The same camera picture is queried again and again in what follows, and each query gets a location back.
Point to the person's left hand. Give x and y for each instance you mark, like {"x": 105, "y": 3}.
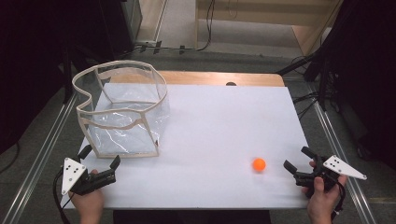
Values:
{"x": 90, "y": 202}

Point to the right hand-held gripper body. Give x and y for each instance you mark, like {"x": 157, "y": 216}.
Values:
{"x": 339, "y": 166}

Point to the person's right hand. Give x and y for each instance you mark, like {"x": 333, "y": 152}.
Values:
{"x": 323, "y": 200}

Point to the black metal stand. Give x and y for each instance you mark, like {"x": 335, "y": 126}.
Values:
{"x": 295, "y": 64}

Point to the metal floor rail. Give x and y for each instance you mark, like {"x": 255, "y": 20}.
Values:
{"x": 339, "y": 149}
{"x": 37, "y": 161}

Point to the light wooden shelf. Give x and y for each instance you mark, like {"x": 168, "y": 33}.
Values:
{"x": 267, "y": 12}

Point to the white board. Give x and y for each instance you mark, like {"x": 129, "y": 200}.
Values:
{"x": 211, "y": 130}

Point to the clear plastic bin beige trim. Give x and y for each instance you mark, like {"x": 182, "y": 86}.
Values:
{"x": 124, "y": 140}

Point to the black curtain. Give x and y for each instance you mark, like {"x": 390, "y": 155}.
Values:
{"x": 367, "y": 77}
{"x": 28, "y": 62}

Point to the orange ball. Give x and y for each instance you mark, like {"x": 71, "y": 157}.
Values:
{"x": 259, "y": 164}

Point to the person's dark clothing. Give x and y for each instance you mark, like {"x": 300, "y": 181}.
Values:
{"x": 190, "y": 217}

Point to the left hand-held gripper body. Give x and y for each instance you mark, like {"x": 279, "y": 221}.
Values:
{"x": 93, "y": 182}

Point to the wooden table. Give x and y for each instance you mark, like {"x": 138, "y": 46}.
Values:
{"x": 199, "y": 78}

